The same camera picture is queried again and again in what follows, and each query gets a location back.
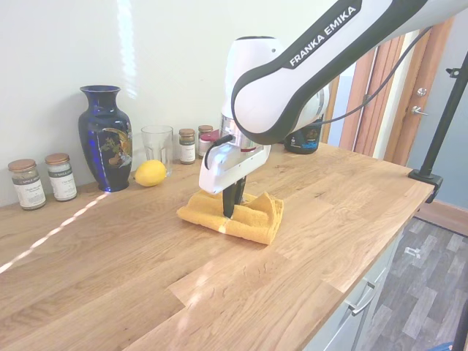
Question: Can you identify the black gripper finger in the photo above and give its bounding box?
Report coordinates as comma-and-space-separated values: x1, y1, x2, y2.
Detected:
235, 175, 248, 206
221, 181, 239, 220

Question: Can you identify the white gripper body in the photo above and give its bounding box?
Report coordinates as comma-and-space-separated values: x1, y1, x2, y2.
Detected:
198, 145, 272, 195

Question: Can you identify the yellow terry cloth towel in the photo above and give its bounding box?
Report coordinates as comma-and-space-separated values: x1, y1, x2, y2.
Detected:
176, 189, 285, 246

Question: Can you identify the white mug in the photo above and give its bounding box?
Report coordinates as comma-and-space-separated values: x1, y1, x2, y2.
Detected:
198, 131, 222, 159

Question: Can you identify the black Vega protein tub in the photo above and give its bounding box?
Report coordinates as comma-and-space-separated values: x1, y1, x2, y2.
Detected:
284, 113, 325, 154

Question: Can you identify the yellow lemon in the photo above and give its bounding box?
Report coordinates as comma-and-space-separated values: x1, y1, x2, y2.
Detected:
133, 159, 168, 188

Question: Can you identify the clear drinking glass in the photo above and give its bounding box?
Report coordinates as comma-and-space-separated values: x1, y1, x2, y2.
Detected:
140, 125, 175, 178

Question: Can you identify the dark blue painted vase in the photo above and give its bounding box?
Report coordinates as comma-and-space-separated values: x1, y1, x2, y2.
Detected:
78, 85, 132, 193

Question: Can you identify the white drawer front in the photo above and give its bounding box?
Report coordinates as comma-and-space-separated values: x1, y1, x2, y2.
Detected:
339, 237, 399, 351

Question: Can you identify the blue grey door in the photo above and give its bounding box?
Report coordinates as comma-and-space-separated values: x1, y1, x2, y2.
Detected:
400, 10, 468, 211

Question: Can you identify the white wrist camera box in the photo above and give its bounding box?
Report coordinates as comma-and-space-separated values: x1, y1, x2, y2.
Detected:
203, 134, 237, 171

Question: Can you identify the black camera cable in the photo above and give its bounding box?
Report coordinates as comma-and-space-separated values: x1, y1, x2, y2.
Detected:
321, 25, 433, 125

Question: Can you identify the wooden door frame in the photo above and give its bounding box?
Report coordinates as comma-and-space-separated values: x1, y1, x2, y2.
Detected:
339, 18, 454, 167

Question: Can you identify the metal drawer handle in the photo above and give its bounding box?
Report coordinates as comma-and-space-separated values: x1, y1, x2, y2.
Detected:
346, 281, 377, 316

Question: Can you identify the black clamp-on camera stand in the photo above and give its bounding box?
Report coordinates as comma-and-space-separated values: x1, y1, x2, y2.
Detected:
407, 54, 468, 205

